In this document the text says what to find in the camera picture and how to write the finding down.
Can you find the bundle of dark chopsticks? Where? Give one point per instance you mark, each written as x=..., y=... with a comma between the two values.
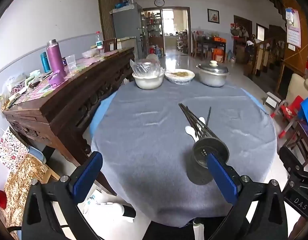
x=191, y=117

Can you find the clear plastic cup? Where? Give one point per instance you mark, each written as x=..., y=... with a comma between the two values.
x=71, y=62

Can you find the floral paper bag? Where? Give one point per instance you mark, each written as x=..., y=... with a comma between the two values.
x=10, y=150

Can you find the glass display shelf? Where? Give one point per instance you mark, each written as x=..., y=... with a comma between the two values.
x=151, y=30

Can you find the framed wall picture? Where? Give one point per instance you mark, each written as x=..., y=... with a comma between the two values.
x=213, y=15

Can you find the beige armchair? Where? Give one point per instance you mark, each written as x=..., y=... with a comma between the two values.
x=297, y=85

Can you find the person's dark trousers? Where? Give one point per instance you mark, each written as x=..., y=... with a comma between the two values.
x=169, y=231

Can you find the purple flask cap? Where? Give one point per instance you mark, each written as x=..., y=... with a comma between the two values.
x=56, y=78

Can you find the red plastic child chair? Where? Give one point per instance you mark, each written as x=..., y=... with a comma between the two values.
x=290, y=110

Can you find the dark wooden chair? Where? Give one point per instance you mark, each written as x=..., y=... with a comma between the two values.
x=301, y=140

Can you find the brown wooden door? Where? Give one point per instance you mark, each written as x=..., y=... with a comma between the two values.
x=107, y=12

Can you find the floral table runner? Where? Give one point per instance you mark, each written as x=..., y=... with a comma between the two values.
x=41, y=90

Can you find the round wall clock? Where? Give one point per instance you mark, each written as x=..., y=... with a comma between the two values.
x=159, y=2

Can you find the wall calendar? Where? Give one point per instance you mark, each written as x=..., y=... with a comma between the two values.
x=293, y=30

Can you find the carved wooden sideboard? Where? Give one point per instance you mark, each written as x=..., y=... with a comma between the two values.
x=69, y=100

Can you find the person's white shoe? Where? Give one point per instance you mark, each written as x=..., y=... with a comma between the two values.
x=114, y=208

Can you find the straw patterned cushion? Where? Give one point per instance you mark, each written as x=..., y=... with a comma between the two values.
x=21, y=180

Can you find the red object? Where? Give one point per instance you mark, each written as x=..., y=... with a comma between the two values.
x=1, y=199

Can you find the white plastic spoon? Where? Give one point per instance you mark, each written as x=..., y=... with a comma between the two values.
x=190, y=130
x=201, y=119

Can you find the white bowl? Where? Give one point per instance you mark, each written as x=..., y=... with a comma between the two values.
x=147, y=81

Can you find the patterned bowl with food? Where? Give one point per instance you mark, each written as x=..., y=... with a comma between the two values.
x=180, y=76

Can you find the blue water jug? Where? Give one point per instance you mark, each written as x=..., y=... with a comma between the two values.
x=158, y=51

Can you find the grey refrigerator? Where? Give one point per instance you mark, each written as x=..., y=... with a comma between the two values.
x=125, y=25

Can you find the orange box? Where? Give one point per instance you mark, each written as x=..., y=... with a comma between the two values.
x=218, y=39

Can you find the single dark metal chopstick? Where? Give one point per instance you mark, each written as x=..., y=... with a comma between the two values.
x=209, y=116

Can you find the metal pot with lid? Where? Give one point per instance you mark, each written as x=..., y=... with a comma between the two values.
x=212, y=76

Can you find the purple thermos flask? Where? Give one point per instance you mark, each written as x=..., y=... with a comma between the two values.
x=55, y=57

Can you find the black cylindrical utensil holder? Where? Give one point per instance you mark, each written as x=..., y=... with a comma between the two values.
x=199, y=172

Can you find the white step stool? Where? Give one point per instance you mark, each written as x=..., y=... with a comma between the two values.
x=271, y=101

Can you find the teal bottle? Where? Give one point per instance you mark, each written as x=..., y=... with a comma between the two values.
x=45, y=62

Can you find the wooden stair railing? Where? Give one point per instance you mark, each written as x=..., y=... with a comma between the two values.
x=264, y=55

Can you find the plastic water bottle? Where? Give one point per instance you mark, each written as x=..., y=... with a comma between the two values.
x=99, y=43

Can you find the grey tablecloth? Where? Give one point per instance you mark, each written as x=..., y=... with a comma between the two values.
x=144, y=142

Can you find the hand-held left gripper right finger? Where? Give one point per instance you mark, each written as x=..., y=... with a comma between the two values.
x=222, y=180

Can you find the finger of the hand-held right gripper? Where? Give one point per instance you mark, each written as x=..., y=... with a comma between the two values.
x=291, y=160

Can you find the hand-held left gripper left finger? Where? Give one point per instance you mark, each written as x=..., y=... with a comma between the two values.
x=86, y=175

